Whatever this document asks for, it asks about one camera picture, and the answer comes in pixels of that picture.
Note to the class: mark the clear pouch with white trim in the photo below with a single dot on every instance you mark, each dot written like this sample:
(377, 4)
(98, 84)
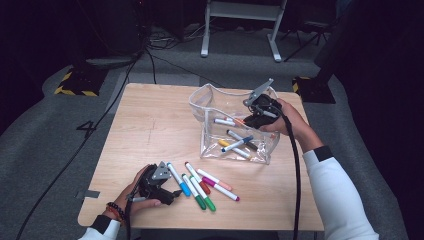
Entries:
(211, 151)

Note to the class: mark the person's left hand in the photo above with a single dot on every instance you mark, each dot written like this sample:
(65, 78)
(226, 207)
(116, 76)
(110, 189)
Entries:
(128, 202)

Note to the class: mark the magenta cap marker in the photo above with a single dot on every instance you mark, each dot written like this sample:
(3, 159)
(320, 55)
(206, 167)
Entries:
(209, 182)

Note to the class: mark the black yellow striped floor plate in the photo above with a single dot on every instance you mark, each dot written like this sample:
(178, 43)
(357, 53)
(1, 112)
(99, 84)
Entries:
(315, 91)
(80, 83)

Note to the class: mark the dark blue cap marker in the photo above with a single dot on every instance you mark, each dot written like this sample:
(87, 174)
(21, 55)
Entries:
(247, 138)

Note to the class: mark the light blue cap marker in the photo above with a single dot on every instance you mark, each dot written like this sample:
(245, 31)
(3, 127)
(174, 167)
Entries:
(184, 191)

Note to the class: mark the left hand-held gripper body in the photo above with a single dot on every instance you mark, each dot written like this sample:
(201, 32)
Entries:
(153, 181)

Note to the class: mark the salmon pink cap marker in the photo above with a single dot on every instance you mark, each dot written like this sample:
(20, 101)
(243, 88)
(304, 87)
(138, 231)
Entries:
(226, 185)

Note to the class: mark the person's right hand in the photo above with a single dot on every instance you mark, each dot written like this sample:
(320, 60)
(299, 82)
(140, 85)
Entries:
(293, 121)

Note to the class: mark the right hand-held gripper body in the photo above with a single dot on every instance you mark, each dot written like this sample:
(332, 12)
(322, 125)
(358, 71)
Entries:
(268, 106)

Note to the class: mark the white metal stand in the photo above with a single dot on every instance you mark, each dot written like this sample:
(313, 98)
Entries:
(245, 10)

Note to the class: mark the light green cap marker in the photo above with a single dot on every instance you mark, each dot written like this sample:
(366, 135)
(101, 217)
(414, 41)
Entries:
(210, 204)

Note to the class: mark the orange cap marker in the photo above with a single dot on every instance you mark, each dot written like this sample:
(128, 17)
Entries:
(239, 120)

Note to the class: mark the black equipment case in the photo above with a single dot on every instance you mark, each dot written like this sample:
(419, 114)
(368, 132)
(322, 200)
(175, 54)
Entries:
(123, 26)

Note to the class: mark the gray tape piece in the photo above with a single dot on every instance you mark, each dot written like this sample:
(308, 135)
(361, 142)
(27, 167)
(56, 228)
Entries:
(90, 194)

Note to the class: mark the black tripod stand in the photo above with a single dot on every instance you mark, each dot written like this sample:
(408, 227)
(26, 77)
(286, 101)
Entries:
(315, 25)

